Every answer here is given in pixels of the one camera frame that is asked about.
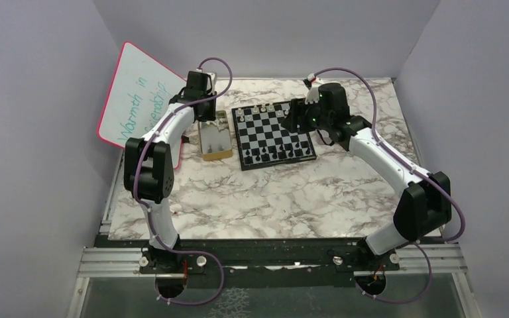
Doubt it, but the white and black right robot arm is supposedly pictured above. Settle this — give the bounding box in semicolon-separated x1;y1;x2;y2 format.
282;82;452;270

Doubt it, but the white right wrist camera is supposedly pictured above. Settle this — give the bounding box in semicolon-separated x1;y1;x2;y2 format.
304;73;324;105

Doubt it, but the right aluminium extrusion rail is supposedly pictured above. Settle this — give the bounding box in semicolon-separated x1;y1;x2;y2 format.
396;244;468;274

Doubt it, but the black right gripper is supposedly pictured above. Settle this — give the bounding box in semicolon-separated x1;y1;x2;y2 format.
281;96;332;133

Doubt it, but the aluminium extrusion rail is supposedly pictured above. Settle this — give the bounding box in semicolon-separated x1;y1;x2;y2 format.
77;246;150;279
396;244;468;274

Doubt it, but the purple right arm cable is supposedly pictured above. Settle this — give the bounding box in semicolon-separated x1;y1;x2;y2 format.
305;67;467;305

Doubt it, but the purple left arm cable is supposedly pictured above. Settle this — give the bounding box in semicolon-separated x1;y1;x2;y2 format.
132;57;233;307

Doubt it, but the black and white chessboard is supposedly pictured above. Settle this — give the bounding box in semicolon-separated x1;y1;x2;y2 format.
231;101;317;171

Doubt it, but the pink framed whiteboard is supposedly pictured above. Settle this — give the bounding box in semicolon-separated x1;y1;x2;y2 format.
96;42;186;148

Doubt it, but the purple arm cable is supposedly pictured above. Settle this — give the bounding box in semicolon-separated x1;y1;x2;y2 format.
132;57;233;307
305;67;467;305

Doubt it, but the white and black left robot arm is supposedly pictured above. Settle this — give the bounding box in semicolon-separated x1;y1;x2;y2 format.
123;68;216;272

